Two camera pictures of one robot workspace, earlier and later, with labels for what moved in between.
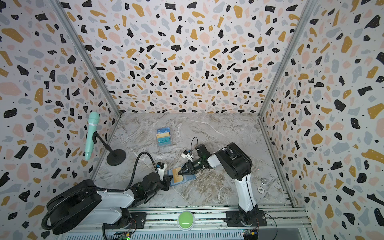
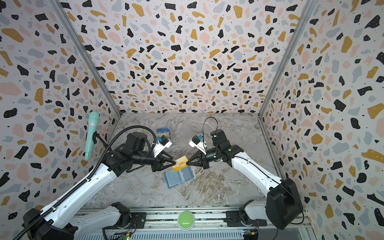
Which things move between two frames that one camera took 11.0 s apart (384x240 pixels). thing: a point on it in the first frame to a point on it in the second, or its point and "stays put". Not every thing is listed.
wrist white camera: [186, 154] to [197, 142]
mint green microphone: [93, 127] stays put
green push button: [186, 220] stays put
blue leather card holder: [177, 179] stays put
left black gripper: [167, 179] to [162, 165]
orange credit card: [177, 177] to [180, 163]
